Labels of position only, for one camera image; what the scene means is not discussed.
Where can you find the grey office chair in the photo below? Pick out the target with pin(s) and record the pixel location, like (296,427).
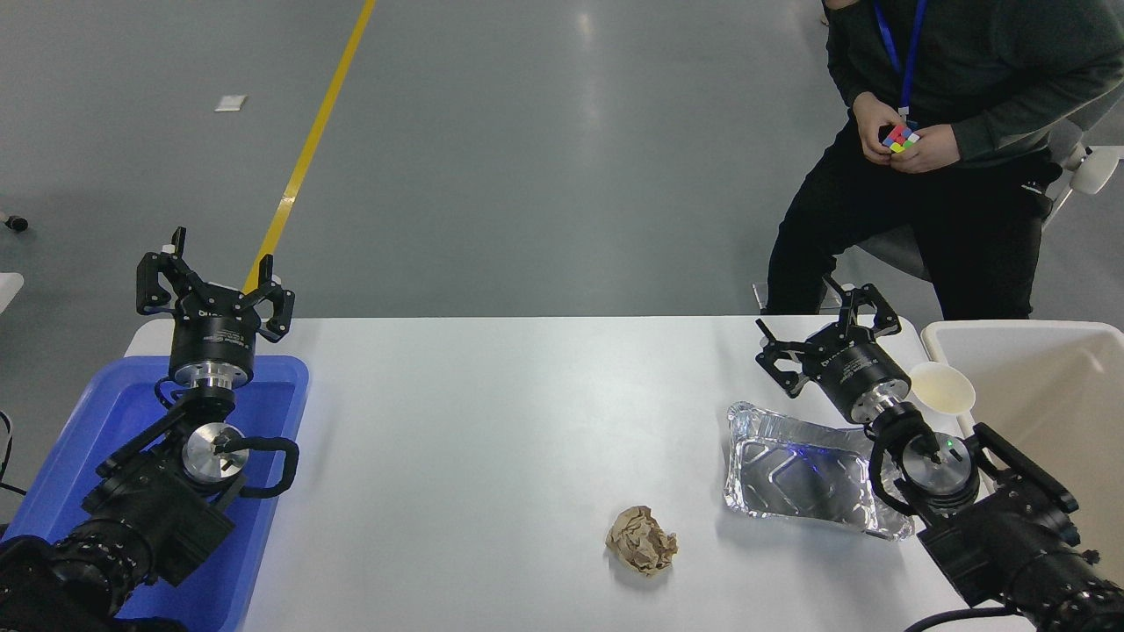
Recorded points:
(1098,167)

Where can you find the silver foil tray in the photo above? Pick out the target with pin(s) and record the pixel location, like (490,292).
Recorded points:
(790,474)

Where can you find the crumpled tan paper ball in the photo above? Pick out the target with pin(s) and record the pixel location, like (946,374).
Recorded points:
(641,540)

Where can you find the seated person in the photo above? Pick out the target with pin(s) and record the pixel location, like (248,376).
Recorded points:
(966,228)

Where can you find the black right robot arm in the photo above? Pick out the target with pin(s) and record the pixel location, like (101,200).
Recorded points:
(1010,535)

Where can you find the person's left hand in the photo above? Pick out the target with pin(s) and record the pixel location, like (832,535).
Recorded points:
(935,149)

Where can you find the grey metal floor plate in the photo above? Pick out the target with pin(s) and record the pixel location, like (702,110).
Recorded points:
(760,297)

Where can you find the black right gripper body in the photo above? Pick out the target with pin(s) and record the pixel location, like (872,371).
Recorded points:
(856,373)

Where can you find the blue plastic tray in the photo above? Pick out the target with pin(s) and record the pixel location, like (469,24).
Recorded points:
(105,412)

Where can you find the person's right hand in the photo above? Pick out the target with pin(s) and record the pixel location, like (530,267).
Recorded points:
(871,127)

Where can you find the colourful puzzle cube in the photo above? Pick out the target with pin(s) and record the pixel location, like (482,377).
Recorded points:
(900,139)

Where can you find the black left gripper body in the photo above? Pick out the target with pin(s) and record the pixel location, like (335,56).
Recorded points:
(215,338)

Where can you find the white table corner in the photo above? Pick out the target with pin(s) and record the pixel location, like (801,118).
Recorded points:
(9,288)

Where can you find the large pale plastic bin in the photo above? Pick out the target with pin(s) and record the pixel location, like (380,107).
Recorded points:
(1045,386)

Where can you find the white paper cup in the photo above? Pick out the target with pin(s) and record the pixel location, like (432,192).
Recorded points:
(944,388)

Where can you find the black caster wheel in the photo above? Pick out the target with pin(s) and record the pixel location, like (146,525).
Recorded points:
(15,223)

